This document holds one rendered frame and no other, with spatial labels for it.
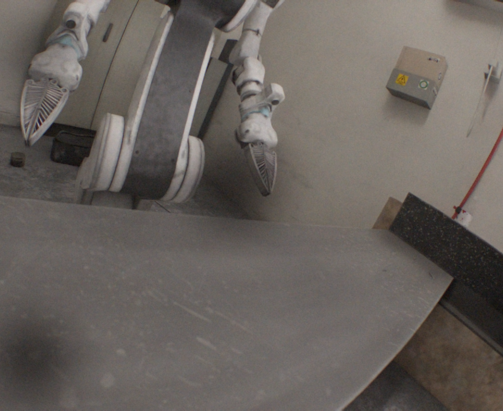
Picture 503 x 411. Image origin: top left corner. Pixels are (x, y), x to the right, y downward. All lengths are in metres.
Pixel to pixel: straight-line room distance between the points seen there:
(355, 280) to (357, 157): 1.51
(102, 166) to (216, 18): 0.39
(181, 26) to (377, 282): 0.56
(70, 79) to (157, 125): 0.19
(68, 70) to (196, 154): 0.30
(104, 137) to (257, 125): 0.33
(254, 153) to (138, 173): 0.25
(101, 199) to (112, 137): 0.40
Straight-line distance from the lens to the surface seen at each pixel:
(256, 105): 0.67
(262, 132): 0.65
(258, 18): 0.91
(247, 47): 0.85
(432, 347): 1.49
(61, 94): 0.51
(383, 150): 1.65
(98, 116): 2.41
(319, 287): 0.17
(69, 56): 0.55
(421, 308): 0.25
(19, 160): 1.84
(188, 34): 0.62
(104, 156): 0.52
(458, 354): 1.49
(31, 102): 0.49
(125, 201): 0.91
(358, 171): 1.68
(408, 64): 1.68
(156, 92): 0.56
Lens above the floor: 0.73
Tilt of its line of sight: 18 degrees down
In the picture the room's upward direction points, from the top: 25 degrees clockwise
